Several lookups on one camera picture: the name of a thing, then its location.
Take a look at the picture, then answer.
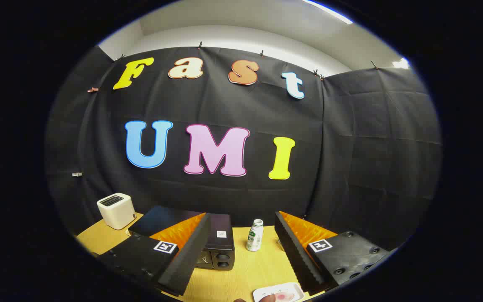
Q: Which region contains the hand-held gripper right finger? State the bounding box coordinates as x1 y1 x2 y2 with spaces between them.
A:
274 211 395 296

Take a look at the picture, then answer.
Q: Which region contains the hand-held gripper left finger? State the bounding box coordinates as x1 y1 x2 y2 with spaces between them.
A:
98 212 213 297

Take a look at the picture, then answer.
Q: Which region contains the glass toaster oven door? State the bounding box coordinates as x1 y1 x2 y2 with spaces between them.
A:
195 251 214 269

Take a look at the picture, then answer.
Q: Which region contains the black toaster oven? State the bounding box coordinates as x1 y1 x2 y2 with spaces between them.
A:
127 205 236 271

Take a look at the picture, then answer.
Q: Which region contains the white square plate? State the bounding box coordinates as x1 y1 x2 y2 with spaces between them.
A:
252 282 305 302

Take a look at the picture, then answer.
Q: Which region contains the white bread toaster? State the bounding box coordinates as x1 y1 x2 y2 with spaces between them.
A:
96 193 136 230

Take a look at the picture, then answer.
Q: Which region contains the white bottle green label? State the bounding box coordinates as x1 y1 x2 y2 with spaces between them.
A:
246 219 264 252

